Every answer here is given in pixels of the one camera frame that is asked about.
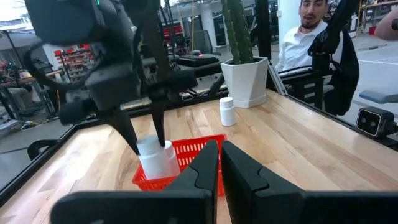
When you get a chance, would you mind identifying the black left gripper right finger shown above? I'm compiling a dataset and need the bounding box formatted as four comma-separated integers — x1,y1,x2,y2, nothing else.
222,140,398,224

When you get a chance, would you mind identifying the red plastic basket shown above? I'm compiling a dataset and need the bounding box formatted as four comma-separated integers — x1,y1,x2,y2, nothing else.
132,133,227,197

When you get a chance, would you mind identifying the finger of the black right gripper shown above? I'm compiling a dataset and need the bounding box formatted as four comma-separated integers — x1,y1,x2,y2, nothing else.
150,101,166,147
107,108,141,156

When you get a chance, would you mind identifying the white faceted plant pot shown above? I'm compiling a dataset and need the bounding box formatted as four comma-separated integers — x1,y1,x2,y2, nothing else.
220,56,269,109

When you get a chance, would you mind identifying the red parts bin shelf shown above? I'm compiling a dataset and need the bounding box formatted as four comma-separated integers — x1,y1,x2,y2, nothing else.
53,44,94,83

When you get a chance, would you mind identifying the person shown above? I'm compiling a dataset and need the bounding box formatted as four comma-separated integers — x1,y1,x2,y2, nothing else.
275,0,346,74

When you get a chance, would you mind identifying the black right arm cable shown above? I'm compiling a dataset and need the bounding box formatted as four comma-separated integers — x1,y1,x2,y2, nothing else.
24,40,94,91

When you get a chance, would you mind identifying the grey office chair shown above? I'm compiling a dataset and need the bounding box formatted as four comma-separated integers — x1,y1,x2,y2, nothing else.
186,29,222,57

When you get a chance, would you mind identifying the black drawer cabinet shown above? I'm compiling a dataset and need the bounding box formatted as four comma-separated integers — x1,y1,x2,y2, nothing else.
287,73,324,110

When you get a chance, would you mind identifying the black desk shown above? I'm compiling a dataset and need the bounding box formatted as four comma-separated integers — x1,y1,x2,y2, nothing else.
175,54,220,68

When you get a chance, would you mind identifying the silver aluminium bar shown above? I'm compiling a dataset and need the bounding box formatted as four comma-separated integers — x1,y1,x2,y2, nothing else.
267,62,289,96

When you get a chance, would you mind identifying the black table-level camera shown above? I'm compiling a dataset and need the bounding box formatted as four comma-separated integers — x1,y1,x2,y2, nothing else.
356,106,396,138

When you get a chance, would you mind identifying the green cactus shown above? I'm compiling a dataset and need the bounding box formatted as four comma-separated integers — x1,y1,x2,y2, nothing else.
221,0,254,65

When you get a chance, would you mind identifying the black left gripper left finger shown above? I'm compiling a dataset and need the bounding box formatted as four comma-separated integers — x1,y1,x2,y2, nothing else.
51,139,220,224

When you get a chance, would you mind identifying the grey padded bench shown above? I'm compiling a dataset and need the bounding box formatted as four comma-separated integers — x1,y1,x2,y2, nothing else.
359,86,398,105

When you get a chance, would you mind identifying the white pill bottle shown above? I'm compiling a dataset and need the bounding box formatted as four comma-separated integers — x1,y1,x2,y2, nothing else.
136,134,171,180
219,96,237,127
164,139,182,178

